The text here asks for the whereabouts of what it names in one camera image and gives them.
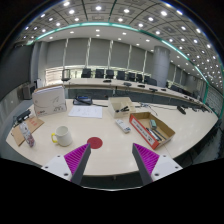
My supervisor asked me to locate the open brown box red side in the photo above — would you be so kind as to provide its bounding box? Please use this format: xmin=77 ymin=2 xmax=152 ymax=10
xmin=129 ymin=111 xmax=176 ymax=151

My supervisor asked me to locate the flat round red coaster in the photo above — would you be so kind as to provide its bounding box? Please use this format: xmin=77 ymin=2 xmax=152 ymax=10
xmin=86 ymin=136 xmax=104 ymax=150

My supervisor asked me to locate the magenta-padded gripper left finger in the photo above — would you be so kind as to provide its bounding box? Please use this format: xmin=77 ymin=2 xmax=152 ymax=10
xmin=41 ymin=143 xmax=92 ymax=186

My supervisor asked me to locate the black pen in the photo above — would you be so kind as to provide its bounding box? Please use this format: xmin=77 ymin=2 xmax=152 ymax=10
xmin=146 ymin=128 xmax=163 ymax=142

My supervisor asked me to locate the flat brown cardboard sheet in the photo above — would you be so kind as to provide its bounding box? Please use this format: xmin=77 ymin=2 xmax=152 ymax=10
xmin=10 ymin=116 xmax=45 ymax=147

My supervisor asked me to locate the white printed paper sheet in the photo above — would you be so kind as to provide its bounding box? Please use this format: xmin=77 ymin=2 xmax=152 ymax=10
xmin=68 ymin=104 xmax=104 ymax=120

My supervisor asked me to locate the row of black office chairs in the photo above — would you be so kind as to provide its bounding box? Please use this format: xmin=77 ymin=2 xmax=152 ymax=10
xmin=80 ymin=68 xmax=158 ymax=86

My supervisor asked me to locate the grey monitor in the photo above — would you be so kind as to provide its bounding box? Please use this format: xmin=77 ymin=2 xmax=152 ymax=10
xmin=22 ymin=83 xmax=37 ymax=100

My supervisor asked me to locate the white mug yellow handle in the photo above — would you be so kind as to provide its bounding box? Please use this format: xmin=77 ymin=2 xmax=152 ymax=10
xmin=50 ymin=125 xmax=73 ymax=148

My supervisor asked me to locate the black power strip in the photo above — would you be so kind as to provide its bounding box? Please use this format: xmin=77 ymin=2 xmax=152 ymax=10
xmin=13 ymin=109 xmax=32 ymax=125

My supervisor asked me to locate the black table microphone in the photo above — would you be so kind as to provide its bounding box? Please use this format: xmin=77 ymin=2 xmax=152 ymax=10
xmin=176 ymin=105 xmax=187 ymax=115

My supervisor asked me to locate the small open white box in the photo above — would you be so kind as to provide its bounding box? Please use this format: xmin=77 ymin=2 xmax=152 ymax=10
xmin=107 ymin=96 xmax=137 ymax=119

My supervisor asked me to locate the small green block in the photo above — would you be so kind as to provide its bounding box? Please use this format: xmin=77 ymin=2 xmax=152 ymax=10
xmin=148 ymin=119 xmax=158 ymax=130

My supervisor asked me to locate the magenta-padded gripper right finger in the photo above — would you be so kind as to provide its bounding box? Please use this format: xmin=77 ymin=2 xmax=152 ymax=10
xmin=131 ymin=143 xmax=183 ymax=186

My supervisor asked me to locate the black desk phone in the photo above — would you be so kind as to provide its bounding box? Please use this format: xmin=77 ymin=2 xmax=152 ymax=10
xmin=72 ymin=95 xmax=93 ymax=106

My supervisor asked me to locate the group of ceiling lights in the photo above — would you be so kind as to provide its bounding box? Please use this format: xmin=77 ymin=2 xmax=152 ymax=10
xmin=23 ymin=1 xmax=223 ymax=84

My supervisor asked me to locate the long curved conference table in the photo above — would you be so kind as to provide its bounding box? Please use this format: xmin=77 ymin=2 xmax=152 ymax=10
xmin=63 ymin=78 xmax=208 ymax=108

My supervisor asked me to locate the large white cardboard box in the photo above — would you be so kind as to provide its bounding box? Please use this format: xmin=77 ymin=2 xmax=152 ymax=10
xmin=32 ymin=84 xmax=68 ymax=118

